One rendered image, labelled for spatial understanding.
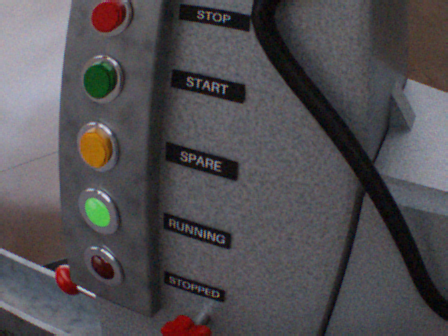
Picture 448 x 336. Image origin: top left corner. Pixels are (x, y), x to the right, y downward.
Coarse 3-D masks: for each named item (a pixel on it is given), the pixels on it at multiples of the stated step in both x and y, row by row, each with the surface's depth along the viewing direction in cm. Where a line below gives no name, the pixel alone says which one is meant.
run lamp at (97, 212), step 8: (88, 200) 60; (96, 200) 59; (88, 208) 60; (96, 208) 59; (104, 208) 59; (88, 216) 60; (96, 216) 59; (104, 216) 59; (96, 224) 60; (104, 224) 60
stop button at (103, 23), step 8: (112, 0) 51; (96, 8) 51; (104, 8) 51; (112, 8) 51; (120, 8) 51; (96, 16) 52; (104, 16) 51; (112, 16) 51; (120, 16) 51; (96, 24) 52; (104, 24) 52; (112, 24) 51
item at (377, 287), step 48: (432, 96) 66; (336, 144) 50; (384, 144) 58; (432, 144) 58; (384, 192) 50; (432, 192) 53; (384, 240) 55; (432, 240) 53; (384, 288) 57; (432, 288) 53
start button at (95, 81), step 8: (96, 64) 54; (104, 64) 54; (88, 72) 54; (96, 72) 54; (104, 72) 53; (112, 72) 54; (88, 80) 54; (96, 80) 54; (104, 80) 54; (112, 80) 54; (88, 88) 55; (96, 88) 54; (104, 88) 54; (112, 88) 54; (96, 96) 55; (104, 96) 54
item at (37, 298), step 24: (0, 264) 100; (24, 264) 97; (0, 288) 98; (24, 288) 99; (48, 288) 96; (0, 312) 88; (24, 312) 93; (48, 312) 94; (72, 312) 95; (96, 312) 94
